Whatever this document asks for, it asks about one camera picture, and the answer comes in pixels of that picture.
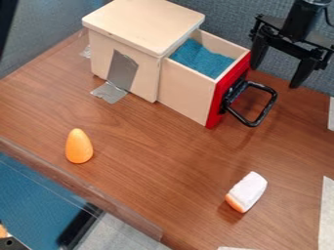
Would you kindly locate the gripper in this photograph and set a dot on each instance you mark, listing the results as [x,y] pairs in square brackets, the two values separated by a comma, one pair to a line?
[290,41]

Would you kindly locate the blue cloth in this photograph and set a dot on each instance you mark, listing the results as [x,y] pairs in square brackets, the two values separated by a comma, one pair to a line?
[201,58]

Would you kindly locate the white toy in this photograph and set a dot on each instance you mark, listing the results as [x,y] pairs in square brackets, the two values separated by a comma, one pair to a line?
[248,192]

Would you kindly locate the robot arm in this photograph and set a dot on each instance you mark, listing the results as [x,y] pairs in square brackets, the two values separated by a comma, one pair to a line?
[304,16]

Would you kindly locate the drawer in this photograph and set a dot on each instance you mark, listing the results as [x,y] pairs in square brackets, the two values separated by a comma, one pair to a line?
[208,78]

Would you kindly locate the orange toy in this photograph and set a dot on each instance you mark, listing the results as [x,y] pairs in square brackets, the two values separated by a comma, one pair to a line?
[78,146]

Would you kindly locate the cabinet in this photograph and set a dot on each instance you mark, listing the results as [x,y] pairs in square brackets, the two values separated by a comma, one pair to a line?
[137,44]

